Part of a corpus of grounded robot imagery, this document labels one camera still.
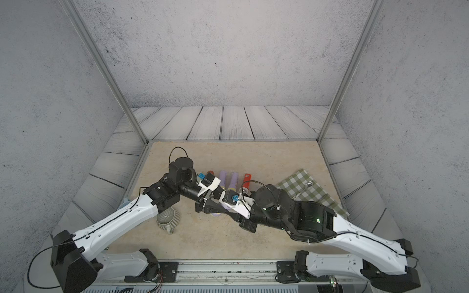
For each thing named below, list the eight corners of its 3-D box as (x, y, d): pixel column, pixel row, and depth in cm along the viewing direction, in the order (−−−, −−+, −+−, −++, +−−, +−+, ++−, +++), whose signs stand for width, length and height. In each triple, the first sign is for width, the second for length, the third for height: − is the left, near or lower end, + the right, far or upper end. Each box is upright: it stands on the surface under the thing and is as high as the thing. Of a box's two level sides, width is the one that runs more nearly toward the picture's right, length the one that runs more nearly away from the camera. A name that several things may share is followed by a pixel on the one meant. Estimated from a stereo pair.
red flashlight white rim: (239, 192, 98) (239, 189, 96) (244, 175, 105) (244, 172, 103) (248, 194, 97) (248, 191, 95) (252, 177, 105) (253, 174, 102)
